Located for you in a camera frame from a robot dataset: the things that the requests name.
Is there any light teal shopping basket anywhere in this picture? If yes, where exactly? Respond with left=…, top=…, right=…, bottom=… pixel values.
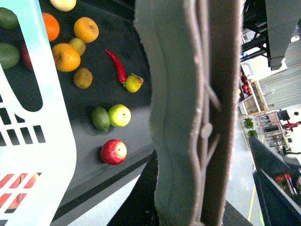
left=0, top=0, right=77, bottom=226

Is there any red apple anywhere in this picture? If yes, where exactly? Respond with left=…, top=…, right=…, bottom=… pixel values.
left=100, top=139, right=127, bottom=165
left=21, top=44, right=33, bottom=72

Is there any yellow green pear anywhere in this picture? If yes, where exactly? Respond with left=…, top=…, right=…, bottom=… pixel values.
left=125, top=74, right=144, bottom=93

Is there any grey basket handle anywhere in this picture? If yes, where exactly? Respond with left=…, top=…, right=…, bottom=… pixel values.
left=134, top=0, right=242, bottom=226

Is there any green lime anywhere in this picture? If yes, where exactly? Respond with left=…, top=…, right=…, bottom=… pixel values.
left=0, top=43, right=20, bottom=70
left=0, top=7, right=19, bottom=30
left=91, top=106, right=111, bottom=131

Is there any green lime lower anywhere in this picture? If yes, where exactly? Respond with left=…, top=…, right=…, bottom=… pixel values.
left=0, top=43, right=20, bottom=70

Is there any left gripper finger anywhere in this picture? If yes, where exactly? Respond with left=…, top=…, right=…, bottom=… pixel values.
left=249, top=137, right=301, bottom=226

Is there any white apple with stem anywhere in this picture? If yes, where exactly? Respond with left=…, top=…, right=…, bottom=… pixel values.
left=50, top=0, right=77, bottom=12

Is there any red apple front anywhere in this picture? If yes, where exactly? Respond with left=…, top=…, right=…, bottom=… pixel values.
left=100, top=139, right=127, bottom=165

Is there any green lime front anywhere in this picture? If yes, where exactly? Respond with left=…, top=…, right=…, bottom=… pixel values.
left=91, top=106, right=111, bottom=131

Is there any brown kiwi fruit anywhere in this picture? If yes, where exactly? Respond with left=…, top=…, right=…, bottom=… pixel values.
left=73, top=68, right=93, bottom=89

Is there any yellow orange apple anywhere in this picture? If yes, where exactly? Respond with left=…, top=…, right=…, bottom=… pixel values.
left=52, top=43, right=81, bottom=72
left=73, top=17, right=99, bottom=43

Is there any yellow orange apple lower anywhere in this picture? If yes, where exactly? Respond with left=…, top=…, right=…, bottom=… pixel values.
left=52, top=43, right=81, bottom=72

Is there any bright green apple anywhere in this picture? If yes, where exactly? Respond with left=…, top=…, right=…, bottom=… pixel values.
left=108, top=104, right=131, bottom=127

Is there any small orange tangerine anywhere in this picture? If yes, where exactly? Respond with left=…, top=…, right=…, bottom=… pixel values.
left=42, top=13, right=60, bottom=42

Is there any red chili pepper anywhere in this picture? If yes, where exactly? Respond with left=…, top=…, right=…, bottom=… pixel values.
left=104, top=49, right=127, bottom=87

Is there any green lime upper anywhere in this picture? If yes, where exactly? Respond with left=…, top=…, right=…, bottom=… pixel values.
left=0, top=7, right=19, bottom=30

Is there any red apple centre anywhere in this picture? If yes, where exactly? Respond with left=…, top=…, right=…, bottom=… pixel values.
left=21, top=44, right=33, bottom=72

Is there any yellow orange apple upper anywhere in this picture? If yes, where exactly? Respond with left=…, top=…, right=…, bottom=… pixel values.
left=73, top=17, right=99, bottom=43

